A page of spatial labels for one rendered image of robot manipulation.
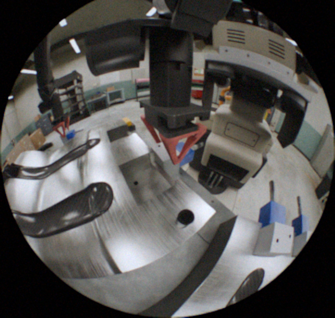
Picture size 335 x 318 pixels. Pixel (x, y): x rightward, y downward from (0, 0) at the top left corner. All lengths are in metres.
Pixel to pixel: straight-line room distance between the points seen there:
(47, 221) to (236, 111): 0.49
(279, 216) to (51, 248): 0.27
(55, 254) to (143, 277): 0.11
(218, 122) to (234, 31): 0.32
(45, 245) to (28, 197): 0.09
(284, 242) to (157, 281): 0.16
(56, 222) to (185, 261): 0.17
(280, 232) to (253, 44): 0.39
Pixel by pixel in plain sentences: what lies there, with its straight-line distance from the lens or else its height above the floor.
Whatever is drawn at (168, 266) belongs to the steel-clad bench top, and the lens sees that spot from 0.17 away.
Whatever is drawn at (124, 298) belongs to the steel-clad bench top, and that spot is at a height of 0.80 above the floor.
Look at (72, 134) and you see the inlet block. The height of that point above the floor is 0.83.
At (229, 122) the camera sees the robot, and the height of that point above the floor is 0.87.
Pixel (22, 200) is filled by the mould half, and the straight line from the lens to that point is 0.24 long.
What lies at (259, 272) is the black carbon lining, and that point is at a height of 0.85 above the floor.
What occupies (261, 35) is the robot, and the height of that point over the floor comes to 1.18.
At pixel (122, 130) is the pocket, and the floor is 0.88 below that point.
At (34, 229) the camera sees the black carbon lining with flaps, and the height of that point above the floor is 0.88.
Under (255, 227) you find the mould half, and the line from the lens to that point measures 0.16.
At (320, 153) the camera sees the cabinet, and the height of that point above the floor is 0.75.
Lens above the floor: 0.97
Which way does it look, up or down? 39 degrees down
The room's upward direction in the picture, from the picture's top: straight up
